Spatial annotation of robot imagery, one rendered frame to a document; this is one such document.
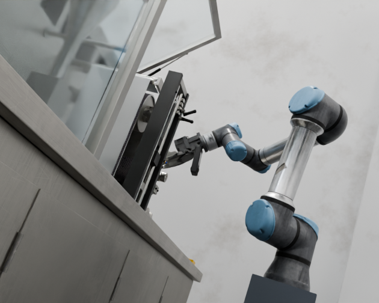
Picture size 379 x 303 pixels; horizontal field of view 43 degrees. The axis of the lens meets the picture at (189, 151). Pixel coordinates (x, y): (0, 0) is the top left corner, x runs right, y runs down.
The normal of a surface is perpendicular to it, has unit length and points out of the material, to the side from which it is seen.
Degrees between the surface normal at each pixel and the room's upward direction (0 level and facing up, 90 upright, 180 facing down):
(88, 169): 90
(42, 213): 90
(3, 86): 90
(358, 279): 90
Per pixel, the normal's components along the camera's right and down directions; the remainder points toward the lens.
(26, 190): 0.94, 0.25
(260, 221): -0.81, -0.32
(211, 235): -0.22, -0.39
